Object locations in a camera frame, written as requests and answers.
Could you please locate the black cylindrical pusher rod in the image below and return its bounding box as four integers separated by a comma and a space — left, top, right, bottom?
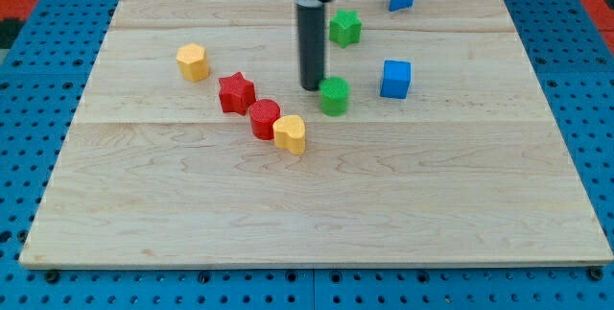
296, 5, 325, 91

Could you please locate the blue cube block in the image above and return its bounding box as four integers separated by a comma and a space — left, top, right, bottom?
380, 60, 413, 99

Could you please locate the green star block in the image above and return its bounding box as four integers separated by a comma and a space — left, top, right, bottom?
328, 10, 362, 48

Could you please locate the green cylinder block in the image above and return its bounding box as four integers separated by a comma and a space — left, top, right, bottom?
319, 77, 350, 116

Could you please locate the red cylinder block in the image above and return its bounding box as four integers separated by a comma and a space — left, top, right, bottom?
249, 99, 281, 140

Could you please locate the red star block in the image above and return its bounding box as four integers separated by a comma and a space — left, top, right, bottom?
219, 72, 256, 115

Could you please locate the yellow heart block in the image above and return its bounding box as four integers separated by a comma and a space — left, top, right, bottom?
272, 115, 306, 155

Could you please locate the yellow hexagon block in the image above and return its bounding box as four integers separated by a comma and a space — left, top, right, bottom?
176, 43, 210, 82

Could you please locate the light wooden board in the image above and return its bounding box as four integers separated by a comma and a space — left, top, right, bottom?
20, 0, 613, 270

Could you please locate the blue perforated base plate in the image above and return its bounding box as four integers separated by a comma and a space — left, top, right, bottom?
1, 0, 613, 309

